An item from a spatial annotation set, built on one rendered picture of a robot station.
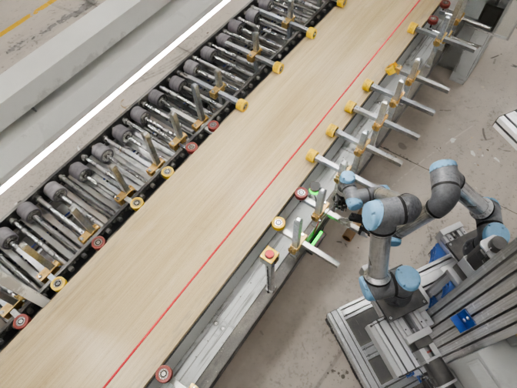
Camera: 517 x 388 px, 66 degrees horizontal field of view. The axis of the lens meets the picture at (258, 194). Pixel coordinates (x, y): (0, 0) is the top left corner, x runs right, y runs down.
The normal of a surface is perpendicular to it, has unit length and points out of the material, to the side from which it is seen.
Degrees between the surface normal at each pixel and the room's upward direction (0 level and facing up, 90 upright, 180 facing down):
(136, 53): 61
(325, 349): 0
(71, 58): 90
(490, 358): 0
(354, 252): 0
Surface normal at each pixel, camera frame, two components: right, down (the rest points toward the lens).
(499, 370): -0.04, -0.51
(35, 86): 0.81, 0.48
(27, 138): 0.69, 0.17
